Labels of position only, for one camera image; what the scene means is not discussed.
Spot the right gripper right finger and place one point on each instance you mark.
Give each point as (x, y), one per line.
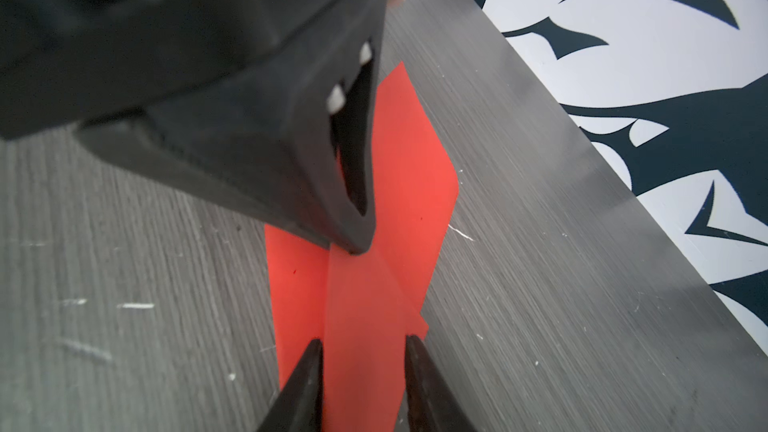
(432, 407)

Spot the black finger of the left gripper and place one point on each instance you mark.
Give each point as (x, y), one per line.
(286, 141)

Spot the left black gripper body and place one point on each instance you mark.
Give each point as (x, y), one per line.
(63, 61)

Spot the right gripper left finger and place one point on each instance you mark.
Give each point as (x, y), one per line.
(298, 407)

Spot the red square paper sheet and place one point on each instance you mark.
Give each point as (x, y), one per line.
(362, 307)

